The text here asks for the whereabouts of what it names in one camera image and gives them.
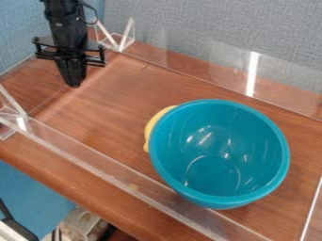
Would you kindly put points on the clear acrylic back barrier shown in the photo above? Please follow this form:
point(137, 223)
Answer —
point(262, 77)

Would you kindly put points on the clear acrylic front barrier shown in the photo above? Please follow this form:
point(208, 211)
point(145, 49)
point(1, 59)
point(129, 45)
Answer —
point(141, 205)

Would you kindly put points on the white device under table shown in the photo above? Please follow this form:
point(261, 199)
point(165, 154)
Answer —
point(81, 226)

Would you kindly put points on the clear acrylic barrier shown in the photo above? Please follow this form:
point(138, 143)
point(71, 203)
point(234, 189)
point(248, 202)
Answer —
point(141, 205)
point(262, 77)

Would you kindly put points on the clear acrylic left bracket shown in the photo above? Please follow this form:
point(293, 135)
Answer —
point(14, 117)

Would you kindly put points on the black chair part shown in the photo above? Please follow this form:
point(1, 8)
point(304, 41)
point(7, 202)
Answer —
point(14, 224)

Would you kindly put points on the clear acrylic corner bracket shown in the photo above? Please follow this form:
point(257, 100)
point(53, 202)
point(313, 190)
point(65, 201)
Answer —
point(114, 41)

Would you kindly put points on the yellow object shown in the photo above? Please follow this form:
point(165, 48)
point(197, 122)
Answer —
point(152, 124)

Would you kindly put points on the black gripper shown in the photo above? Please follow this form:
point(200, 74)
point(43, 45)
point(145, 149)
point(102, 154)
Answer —
point(69, 42)

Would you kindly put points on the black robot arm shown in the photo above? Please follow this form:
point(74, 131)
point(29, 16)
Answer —
point(67, 10)

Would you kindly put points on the blue plastic bowl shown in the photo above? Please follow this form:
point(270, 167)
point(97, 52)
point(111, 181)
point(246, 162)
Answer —
point(220, 152)

